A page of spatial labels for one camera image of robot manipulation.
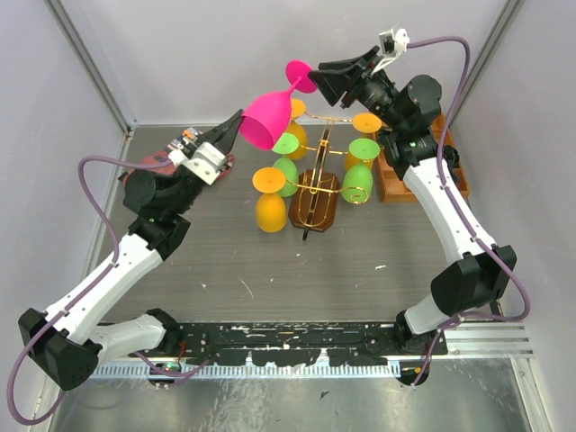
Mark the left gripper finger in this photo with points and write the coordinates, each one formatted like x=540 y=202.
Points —
x=229 y=132
x=211 y=136

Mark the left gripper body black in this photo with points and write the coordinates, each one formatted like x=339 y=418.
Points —
x=188 y=189

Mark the pink wine glass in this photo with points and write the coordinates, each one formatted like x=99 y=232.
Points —
x=267 y=117

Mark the wooden compartment tray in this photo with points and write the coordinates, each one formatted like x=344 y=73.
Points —
x=393 y=190

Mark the red printed t-shirt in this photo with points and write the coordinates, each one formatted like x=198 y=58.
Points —
x=157 y=157

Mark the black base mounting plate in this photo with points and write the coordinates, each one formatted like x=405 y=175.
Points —
x=290 y=343

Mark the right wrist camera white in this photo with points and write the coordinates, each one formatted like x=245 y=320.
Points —
x=394 y=43

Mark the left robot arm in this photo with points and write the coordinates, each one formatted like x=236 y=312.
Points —
x=67 y=341

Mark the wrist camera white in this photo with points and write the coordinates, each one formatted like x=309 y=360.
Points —
x=394 y=43
x=206 y=162

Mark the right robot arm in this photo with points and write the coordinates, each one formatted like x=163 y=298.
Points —
x=477 y=267

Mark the orange wine glass front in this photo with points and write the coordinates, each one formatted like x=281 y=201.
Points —
x=270 y=206

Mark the dark rolled sock right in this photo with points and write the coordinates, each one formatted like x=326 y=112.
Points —
x=451 y=155

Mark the green wine glass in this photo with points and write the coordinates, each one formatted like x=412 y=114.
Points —
x=358 y=180
x=286 y=145

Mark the grey slotted cable duct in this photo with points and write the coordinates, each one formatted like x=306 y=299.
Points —
x=322 y=370

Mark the gold wire wine glass rack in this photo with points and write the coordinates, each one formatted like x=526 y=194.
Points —
x=314 y=205

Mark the orange wine glass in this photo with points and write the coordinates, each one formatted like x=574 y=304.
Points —
x=270 y=206
x=294 y=128
x=362 y=130

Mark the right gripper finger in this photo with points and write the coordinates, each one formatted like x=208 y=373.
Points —
x=338 y=85
x=364 y=60

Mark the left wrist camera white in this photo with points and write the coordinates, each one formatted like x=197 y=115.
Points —
x=206 y=162

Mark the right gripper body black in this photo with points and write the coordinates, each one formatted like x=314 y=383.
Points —
x=373 y=92

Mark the aluminium rail front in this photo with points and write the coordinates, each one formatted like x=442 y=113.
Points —
x=470 y=340

